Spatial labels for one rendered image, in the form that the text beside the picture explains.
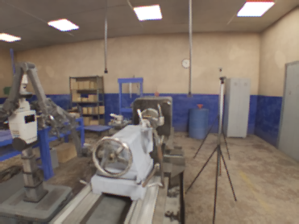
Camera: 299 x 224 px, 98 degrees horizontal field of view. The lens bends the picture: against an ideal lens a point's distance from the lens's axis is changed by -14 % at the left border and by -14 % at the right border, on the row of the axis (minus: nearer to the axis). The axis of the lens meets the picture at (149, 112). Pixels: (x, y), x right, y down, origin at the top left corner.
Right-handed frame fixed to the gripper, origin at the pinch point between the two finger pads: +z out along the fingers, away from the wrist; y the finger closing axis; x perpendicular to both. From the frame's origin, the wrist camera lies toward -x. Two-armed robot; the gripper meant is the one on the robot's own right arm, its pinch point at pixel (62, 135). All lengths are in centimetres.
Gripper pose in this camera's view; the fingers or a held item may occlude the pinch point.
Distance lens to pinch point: 136.9
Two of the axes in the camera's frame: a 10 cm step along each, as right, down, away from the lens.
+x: -8.7, 4.9, 0.9
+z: 5.0, 8.6, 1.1
